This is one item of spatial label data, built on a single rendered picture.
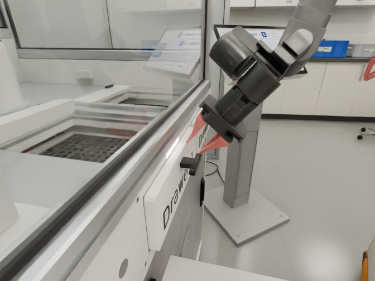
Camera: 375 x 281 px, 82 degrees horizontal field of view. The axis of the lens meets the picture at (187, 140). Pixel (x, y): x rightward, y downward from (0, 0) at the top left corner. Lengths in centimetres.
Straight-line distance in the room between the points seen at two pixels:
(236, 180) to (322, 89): 250
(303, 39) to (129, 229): 36
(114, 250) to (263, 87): 31
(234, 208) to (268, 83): 135
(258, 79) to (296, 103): 327
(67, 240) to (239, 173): 134
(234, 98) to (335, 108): 353
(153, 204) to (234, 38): 30
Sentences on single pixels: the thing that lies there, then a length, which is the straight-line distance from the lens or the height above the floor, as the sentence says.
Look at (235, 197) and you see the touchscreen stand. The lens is 160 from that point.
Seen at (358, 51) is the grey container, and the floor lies 98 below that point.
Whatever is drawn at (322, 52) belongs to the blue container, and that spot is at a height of 97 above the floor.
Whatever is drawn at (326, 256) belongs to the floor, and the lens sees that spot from 162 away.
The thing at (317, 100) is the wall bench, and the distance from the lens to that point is 373.
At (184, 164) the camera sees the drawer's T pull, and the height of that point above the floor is 91.
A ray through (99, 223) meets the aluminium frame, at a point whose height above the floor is 98.
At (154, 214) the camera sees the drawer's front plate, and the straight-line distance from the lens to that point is 34.
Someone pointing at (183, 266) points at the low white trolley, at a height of 76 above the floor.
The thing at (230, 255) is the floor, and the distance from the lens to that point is 144.
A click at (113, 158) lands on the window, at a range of 27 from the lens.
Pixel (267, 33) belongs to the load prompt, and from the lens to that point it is 138.
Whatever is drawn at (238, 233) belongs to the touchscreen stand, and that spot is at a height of 3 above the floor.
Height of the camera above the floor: 113
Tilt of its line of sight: 25 degrees down
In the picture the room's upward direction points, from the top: straight up
